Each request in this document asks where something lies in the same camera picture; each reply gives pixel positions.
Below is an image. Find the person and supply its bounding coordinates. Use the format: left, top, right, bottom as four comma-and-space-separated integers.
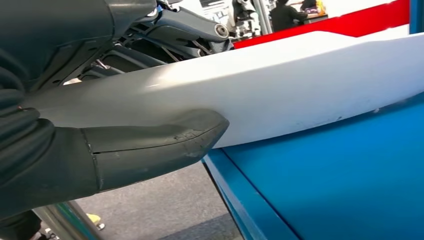
269, 0, 309, 33

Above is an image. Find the blue metal shelf rack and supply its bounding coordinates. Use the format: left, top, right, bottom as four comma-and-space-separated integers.
202, 0, 424, 240

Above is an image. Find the red barrier belt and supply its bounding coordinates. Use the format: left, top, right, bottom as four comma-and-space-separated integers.
233, 0, 411, 50

